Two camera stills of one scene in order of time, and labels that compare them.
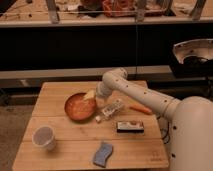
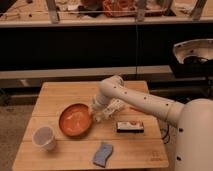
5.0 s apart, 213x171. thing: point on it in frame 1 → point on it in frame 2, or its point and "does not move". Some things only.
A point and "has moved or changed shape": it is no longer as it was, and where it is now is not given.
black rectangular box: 133,126 does not move
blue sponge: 100,157 does not move
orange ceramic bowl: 80,109 has moved or changed shape
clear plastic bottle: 110,110 does not move
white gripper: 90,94 → 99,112
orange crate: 119,8 does not move
